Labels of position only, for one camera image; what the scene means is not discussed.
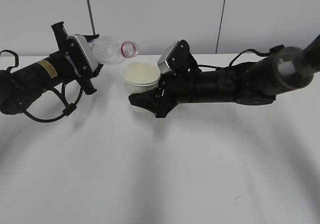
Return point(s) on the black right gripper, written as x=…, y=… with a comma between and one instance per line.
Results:
x=174, y=88

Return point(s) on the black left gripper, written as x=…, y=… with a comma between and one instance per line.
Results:
x=62, y=53

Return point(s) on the white paper cup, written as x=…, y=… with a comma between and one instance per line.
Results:
x=140, y=77

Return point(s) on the Nongfu Spring water bottle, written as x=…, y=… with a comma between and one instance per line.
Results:
x=112, y=51

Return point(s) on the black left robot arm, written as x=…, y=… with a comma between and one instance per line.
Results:
x=20, y=88

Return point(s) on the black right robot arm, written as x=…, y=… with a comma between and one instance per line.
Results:
x=280, y=70

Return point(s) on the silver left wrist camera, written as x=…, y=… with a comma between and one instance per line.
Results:
x=82, y=56

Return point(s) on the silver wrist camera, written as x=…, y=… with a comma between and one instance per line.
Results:
x=82, y=56
x=175, y=57

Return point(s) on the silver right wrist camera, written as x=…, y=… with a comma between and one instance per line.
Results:
x=175, y=57

